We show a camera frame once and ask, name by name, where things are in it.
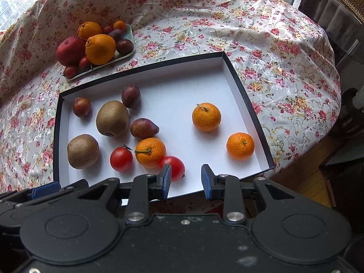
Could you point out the low dark table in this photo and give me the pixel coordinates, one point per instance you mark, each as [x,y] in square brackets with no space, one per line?
[347,176]

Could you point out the small red plum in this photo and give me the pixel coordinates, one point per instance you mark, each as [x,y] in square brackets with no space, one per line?
[108,29]

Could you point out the floral tablecloth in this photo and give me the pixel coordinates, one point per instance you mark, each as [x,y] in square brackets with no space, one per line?
[199,28]

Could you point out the small mandarin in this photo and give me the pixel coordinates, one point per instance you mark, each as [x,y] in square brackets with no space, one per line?
[120,25]

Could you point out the pale green tray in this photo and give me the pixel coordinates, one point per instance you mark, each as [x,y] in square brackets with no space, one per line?
[122,56]

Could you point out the brown kiwi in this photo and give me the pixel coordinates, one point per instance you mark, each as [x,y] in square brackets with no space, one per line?
[83,151]
[112,118]

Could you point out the large orange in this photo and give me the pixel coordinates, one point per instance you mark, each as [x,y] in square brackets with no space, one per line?
[90,30]
[101,49]

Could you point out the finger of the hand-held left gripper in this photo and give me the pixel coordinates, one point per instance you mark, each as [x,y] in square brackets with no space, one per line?
[42,191]

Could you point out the dark stool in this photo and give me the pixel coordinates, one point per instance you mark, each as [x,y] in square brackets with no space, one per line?
[347,113]

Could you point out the small red tomato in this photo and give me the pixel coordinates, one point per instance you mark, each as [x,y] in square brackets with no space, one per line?
[71,71]
[84,62]

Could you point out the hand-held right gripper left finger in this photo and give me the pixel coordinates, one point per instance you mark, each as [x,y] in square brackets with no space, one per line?
[166,180]

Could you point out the black box with white inside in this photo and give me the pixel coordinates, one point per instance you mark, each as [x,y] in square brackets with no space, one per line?
[176,91]

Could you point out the dark purple plum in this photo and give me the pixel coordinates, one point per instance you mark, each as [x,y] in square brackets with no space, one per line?
[116,35]
[125,46]

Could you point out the reddish pointed plum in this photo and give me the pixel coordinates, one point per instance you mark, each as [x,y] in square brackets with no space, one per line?
[143,128]

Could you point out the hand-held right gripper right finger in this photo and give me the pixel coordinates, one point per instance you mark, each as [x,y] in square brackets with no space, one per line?
[207,180]

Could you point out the dark wooden cabinet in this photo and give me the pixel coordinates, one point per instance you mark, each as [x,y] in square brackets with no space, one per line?
[327,20]

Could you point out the red apple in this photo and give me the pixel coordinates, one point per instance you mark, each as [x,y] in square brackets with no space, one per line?
[69,51]

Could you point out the orange mandarin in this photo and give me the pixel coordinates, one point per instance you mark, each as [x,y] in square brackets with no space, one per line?
[150,152]
[240,146]
[206,117]

